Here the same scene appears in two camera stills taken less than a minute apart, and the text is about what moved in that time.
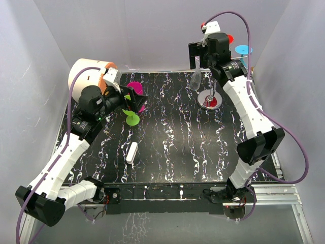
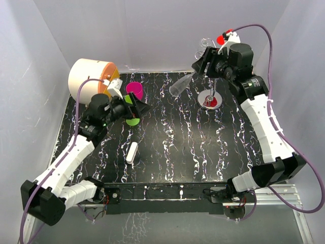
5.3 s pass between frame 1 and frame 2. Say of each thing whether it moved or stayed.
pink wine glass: stayed
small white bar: stayed
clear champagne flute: moved
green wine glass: stayed
